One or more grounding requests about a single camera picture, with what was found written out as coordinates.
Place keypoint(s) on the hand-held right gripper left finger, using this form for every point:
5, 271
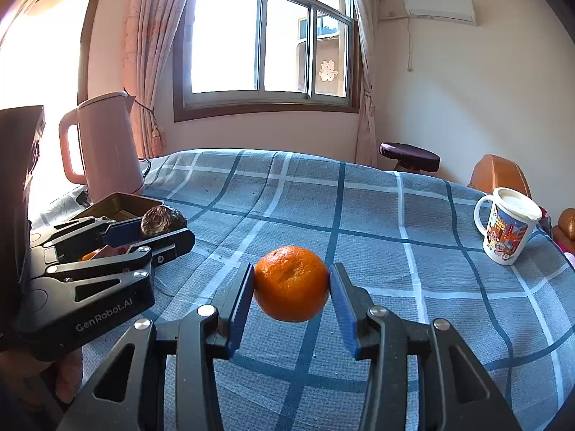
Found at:
238, 305

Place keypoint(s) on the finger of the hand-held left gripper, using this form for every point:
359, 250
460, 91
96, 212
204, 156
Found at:
121, 231
173, 242

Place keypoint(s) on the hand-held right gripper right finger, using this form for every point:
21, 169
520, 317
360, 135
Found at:
343, 309

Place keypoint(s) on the pink metal tin box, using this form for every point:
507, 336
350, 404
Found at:
121, 201

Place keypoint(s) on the large orange mandarin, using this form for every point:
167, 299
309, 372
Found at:
292, 289

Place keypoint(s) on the person's left hand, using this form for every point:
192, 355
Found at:
69, 372

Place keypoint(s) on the blue plaid blanket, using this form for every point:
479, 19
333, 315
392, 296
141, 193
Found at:
404, 278

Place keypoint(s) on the pink electric kettle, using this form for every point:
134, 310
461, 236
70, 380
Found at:
108, 143

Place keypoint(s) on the wooden stool purple cushion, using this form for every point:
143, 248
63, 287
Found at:
406, 152

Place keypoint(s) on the white cartoon print mug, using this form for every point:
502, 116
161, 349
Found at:
505, 238

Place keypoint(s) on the wide pink curtain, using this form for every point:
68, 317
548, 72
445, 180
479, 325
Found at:
152, 45

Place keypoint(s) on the brown leather armchair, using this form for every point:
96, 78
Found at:
496, 173

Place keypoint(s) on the white mug lid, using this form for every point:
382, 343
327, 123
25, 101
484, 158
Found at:
519, 202

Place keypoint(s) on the red paper window sticker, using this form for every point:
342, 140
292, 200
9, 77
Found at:
328, 70

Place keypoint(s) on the narrow pink curtain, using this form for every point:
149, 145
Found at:
364, 76

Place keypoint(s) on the brown leather sofa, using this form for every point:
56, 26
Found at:
566, 229

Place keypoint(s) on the air conditioner pipe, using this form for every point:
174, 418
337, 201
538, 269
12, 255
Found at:
409, 45

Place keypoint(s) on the white air conditioner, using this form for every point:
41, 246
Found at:
440, 9

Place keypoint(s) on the wooden frame sliding window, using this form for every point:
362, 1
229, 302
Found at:
224, 40

